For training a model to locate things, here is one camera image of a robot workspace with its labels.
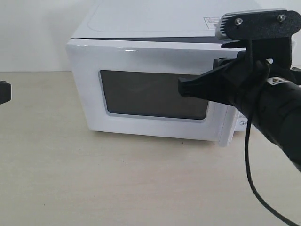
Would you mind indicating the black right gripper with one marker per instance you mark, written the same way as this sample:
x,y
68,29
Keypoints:
x,y
259,80

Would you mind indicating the white microwave door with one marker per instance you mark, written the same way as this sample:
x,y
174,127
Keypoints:
x,y
131,87

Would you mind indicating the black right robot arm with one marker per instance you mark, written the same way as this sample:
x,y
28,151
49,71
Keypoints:
x,y
283,132

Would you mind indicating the printed paper instruction sheet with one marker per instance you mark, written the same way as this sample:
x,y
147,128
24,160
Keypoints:
x,y
211,22

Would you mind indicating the white microwave oven body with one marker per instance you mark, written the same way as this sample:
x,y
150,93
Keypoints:
x,y
175,21

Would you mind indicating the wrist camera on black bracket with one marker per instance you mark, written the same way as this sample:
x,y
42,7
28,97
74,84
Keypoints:
x,y
258,24

